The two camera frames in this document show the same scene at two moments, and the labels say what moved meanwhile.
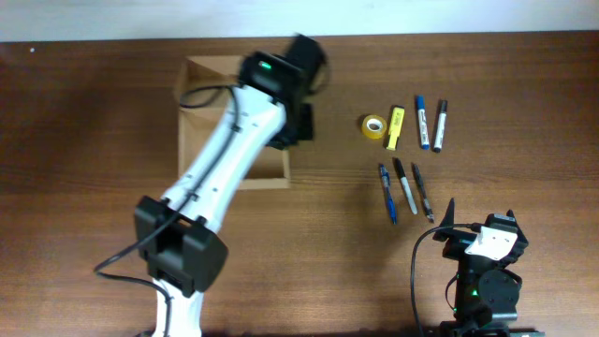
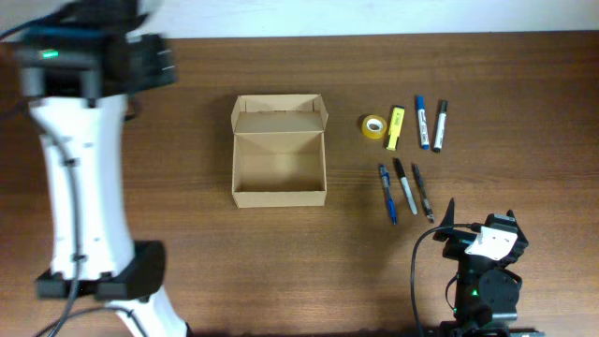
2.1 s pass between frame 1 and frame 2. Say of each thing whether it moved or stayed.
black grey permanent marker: stayed
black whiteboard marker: stayed
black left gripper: moved
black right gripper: stayed
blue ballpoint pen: stayed
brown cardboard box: moved
